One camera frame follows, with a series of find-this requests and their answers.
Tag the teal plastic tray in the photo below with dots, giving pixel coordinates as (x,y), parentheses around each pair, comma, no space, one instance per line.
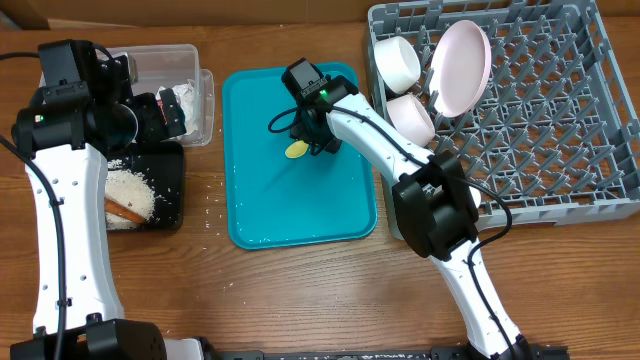
(274,201)

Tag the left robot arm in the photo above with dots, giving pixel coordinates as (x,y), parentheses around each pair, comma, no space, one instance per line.
(78,313)

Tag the yellow plastic spoon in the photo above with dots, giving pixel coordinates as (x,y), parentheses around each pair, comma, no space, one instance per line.
(297,149)

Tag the clear plastic bin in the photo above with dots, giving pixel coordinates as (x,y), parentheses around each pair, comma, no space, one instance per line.
(165,65)

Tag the grey dishwasher rack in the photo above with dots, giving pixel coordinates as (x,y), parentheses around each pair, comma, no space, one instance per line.
(554,136)

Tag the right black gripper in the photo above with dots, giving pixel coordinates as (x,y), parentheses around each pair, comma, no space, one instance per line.
(303,133)

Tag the red snack wrapper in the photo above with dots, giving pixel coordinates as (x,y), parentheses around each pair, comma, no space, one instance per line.
(161,107)

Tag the orange carrot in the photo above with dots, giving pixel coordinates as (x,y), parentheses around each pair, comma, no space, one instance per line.
(117,209)

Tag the pile of white rice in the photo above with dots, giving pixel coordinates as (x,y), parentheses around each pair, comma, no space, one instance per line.
(132,190)

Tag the black waste tray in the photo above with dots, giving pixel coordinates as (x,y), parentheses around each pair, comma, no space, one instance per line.
(164,165)

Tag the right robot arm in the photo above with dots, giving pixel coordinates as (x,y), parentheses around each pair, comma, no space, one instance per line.
(435,205)

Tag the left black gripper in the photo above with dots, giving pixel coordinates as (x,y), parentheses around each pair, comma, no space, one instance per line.
(155,128)

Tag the white paper cup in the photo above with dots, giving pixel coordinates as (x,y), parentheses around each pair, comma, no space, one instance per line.
(476,196)

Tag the white round plate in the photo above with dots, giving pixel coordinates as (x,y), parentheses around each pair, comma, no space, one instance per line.
(461,67)

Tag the white bowl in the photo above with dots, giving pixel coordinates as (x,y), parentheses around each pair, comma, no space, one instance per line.
(397,63)

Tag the white tissue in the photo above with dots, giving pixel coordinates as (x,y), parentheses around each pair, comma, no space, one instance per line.
(185,96)

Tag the pink bowl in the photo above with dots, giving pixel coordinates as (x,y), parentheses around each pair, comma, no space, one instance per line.
(411,119)

